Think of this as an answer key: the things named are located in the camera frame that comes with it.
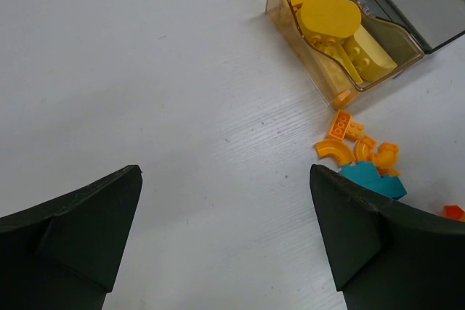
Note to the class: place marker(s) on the orange long lego brick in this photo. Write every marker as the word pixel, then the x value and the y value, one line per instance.
pixel 339 126

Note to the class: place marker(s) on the small orange lego stud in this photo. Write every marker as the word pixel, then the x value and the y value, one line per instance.
pixel 453 212

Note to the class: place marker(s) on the orange curved lego piece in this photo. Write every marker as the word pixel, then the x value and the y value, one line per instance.
pixel 335 149

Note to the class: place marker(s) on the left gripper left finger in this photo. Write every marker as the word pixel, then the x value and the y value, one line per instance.
pixel 65 253

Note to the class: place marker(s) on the yellow face lego piece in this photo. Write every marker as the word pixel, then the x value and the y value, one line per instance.
pixel 370 60

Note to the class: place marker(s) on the orange arch lego piece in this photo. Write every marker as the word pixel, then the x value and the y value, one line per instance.
pixel 384 158

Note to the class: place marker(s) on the small orange lego brick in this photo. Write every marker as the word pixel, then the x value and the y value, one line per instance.
pixel 355 131

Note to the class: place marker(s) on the yellow peacock rounded lego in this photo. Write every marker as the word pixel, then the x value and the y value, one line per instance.
pixel 328 22

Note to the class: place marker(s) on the orange transparent container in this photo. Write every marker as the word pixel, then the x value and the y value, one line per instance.
pixel 394 39

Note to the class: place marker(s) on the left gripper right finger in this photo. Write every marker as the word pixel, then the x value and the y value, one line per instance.
pixel 384 254

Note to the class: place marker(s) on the teal cross lego brick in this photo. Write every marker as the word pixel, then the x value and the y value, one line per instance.
pixel 366 175

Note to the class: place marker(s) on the translucent yellow lego brick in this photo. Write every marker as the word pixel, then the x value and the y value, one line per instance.
pixel 337 80

